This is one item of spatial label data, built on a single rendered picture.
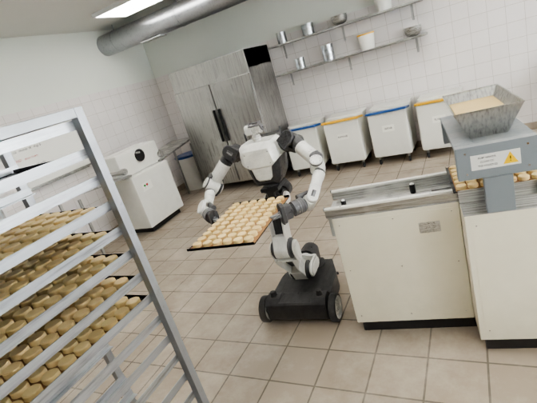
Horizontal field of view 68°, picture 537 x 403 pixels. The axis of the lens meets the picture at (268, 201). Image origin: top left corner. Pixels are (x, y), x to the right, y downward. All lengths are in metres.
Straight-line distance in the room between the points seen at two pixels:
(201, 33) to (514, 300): 6.19
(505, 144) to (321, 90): 4.74
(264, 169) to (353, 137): 3.39
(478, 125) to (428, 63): 4.14
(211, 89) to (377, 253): 4.42
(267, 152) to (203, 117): 4.00
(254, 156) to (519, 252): 1.55
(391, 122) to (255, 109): 1.92
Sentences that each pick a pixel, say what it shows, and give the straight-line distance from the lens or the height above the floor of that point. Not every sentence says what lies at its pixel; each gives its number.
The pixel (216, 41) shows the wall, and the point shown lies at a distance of 7.21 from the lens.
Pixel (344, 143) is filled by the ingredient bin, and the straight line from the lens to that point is 5.94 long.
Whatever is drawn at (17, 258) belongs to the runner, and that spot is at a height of 1.50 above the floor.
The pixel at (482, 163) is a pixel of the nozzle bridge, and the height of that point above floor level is 1.09.
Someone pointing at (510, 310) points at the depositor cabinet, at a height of 0.27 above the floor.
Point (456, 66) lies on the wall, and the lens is 6.22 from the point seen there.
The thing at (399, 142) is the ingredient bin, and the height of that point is 0.29.
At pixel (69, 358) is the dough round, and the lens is 1.39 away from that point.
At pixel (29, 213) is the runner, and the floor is 1.59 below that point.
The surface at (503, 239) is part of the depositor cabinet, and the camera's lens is 2.25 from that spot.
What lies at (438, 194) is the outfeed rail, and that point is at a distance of 2.32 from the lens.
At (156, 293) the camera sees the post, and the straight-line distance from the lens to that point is 1.49.
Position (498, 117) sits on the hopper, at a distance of 2.13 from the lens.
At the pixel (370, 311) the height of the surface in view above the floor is 0.17.
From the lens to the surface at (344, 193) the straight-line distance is 2.64.
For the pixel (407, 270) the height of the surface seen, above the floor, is 0.44.
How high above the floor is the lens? 1.78
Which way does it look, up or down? 18 degrees down
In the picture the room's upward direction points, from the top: 17 degrees counter-clockwise
